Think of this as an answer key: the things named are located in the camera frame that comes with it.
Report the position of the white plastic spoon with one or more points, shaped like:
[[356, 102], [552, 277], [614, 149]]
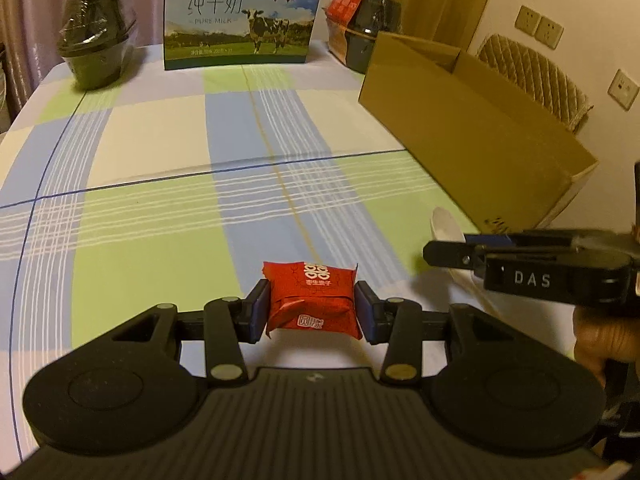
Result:
[[445, 225]]

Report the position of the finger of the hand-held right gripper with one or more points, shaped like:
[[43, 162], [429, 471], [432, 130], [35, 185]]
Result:
[[492, 240], [450, 254]]

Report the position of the brown cardboard box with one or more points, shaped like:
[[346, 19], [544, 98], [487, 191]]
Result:
[[465, 130]]

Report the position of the quilted chair back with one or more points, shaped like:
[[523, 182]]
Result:
[[540, 80]]

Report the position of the checked cloth desktop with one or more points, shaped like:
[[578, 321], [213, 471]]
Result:
[[150, 220]]

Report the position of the red snack packet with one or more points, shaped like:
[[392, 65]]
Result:
[[312, 300]]

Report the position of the beige wall socket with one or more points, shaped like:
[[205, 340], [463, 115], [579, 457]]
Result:
[[624, 89], [527, 20], [549, 32]]

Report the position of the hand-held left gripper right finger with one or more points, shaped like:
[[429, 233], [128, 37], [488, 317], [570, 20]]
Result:
[[367, 317]]

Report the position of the red lid instant noodle bowl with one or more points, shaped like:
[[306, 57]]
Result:
[[345, 5]]

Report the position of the person's right hand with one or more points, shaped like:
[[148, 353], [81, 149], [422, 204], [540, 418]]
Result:
[[605, 335]]

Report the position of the blue green milk carton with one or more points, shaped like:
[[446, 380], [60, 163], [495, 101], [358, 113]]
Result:
[[240, 15]]

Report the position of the black wrapped instant noodle bowl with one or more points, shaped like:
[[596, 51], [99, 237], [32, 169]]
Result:
[[375, 25], [97, 40]]

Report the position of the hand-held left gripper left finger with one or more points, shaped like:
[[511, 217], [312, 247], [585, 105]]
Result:
[[257, 312]]

